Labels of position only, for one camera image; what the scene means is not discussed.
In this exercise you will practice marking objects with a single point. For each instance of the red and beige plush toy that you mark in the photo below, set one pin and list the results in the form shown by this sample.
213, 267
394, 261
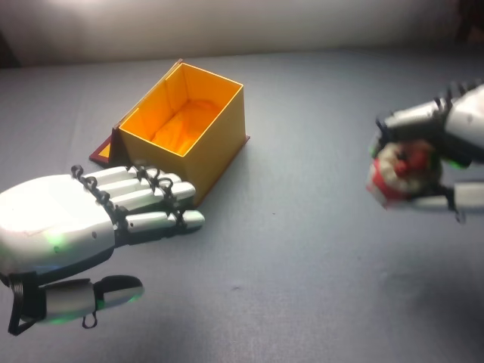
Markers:
397, 177

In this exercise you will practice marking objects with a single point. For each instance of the red lidded yellow box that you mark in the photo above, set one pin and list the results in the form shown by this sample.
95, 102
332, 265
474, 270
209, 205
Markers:
215, 151

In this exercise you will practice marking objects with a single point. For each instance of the grey table cloth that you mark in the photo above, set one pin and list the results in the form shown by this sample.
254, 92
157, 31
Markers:
287, 264

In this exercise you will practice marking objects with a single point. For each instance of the white backdrop board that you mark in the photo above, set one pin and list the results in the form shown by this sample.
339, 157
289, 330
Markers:
242, 26

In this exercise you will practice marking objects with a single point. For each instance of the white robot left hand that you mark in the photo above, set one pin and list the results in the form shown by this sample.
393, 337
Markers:
49, 215

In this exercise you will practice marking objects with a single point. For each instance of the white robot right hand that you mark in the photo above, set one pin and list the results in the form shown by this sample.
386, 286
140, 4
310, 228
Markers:
465, 113

